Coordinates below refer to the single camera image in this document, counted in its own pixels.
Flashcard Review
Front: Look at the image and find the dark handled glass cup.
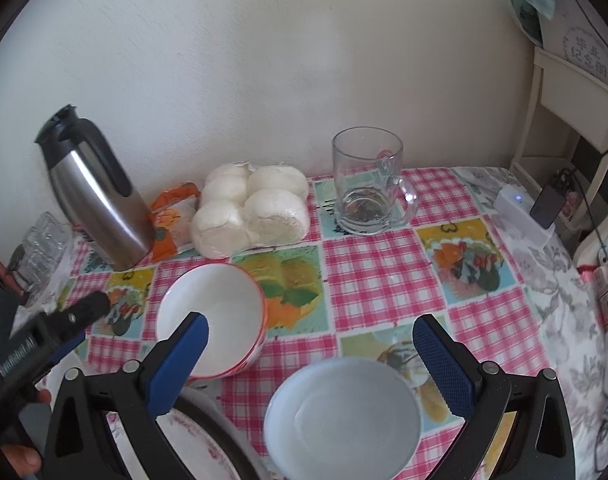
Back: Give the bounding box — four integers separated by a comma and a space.
6, 245, 34, 306

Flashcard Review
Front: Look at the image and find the grey printed box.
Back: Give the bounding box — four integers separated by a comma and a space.
536, 0, 608, 93

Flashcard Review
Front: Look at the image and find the white wooden shelf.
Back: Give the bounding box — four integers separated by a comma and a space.
509, 45, 608, 216

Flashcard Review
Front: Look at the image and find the black charging cable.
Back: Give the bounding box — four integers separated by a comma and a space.
554, 167, 608, 271

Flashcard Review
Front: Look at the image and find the large pale blue bowl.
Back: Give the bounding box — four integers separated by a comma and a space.
263, 357, 423, 480

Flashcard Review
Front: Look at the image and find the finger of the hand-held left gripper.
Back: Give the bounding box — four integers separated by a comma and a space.
36, 292, 111, 368

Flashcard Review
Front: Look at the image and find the stainless steel basin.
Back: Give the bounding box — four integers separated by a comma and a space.
156, 387, 267, 480

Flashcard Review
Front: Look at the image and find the stainless steel thermos jug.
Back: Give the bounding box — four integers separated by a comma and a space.
35, 105, 155, 272

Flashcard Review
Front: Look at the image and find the white power strip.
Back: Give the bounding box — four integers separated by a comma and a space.
493, 183, 557, 247

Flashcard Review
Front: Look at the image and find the strawberry print bowl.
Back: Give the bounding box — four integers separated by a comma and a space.
155, 264, 269, 379

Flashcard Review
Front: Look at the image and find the clear glass cup set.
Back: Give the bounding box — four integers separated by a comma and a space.
21, 211, 74, 306

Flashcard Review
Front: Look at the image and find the clear glass mug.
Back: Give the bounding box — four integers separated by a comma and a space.
332, 127, 417, 236

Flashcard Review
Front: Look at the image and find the pink checkered fruit tablecloth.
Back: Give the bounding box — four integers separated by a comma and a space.
66, 166, 557, 480

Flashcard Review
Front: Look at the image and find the person's left hand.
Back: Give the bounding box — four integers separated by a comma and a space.
0, 389, 52, 478

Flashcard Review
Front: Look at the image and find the orange snack packet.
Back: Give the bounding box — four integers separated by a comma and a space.
148, 182, 203, 262

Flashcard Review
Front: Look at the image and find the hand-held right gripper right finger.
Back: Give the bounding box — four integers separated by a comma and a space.
411, 312, 577, 480

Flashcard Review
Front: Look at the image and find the black power cable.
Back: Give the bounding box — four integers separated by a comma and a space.
564, 0, 608, 158

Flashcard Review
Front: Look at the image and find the black charger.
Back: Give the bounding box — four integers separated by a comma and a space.
530, 183, 572, 229

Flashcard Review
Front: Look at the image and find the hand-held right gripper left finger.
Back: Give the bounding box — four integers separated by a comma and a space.
42, 311, 211, 480

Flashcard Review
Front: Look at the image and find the bag of steamed buns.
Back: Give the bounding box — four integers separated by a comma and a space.
190, 161, 311, 260

